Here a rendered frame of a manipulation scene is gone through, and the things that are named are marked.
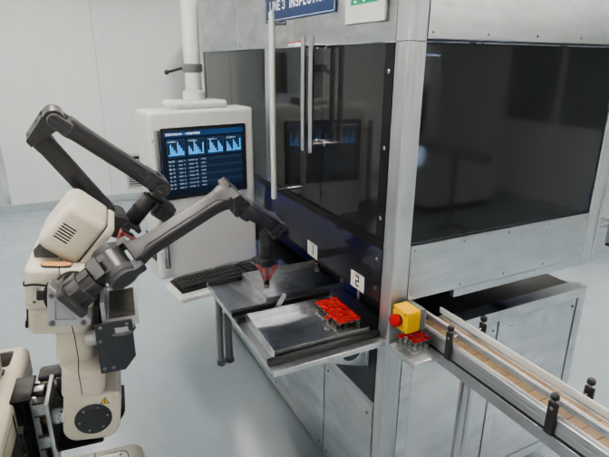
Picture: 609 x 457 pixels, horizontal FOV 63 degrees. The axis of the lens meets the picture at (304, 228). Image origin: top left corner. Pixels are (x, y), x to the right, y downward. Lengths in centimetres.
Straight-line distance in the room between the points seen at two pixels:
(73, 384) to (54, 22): 548
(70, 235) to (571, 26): 163
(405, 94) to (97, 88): 558
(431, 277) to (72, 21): 571
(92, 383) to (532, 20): 170
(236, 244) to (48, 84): 462
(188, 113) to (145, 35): 463
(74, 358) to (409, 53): 129
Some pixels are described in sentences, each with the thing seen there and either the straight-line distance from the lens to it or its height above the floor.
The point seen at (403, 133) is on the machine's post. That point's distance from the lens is 145.
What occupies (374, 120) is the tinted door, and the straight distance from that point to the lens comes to 158.
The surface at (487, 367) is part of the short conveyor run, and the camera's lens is 153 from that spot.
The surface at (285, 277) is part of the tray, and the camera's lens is 210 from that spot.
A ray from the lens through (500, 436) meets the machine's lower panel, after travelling 240.
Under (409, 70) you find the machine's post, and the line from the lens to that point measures 144.
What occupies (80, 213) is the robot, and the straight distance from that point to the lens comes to 144.
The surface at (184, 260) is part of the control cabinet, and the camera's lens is 235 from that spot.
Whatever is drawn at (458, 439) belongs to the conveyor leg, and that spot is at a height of 60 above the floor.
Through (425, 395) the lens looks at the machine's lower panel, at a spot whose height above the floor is 61.
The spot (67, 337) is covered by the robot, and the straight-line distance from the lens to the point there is 162.
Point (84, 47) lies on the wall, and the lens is 672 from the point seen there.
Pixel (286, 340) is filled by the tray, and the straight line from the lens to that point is 166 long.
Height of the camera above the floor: 174
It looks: 18 degrees down
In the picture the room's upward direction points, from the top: straight up
